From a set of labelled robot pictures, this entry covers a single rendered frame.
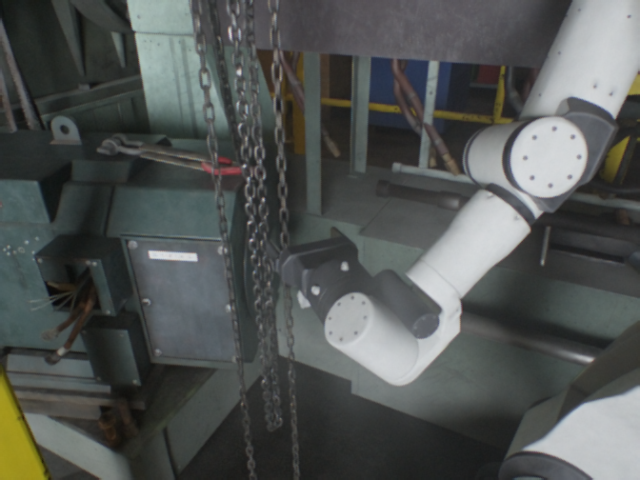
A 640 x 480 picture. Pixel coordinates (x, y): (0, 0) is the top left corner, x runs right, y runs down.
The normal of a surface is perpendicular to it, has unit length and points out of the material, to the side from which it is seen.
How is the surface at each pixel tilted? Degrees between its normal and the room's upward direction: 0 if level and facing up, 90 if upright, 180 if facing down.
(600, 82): 70
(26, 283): 90
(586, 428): 90
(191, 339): 90
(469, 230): 53
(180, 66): 90
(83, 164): 48
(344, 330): 41
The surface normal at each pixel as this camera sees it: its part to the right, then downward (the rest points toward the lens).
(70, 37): 0.44, 0.52
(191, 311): -0.13, 0.49
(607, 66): 0.10, 0.16
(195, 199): -0.10, -0.26
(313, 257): 0.00, -0.87
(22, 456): 0.90, 0.22
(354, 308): -0.62, -0.53
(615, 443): -0.59, 0.40
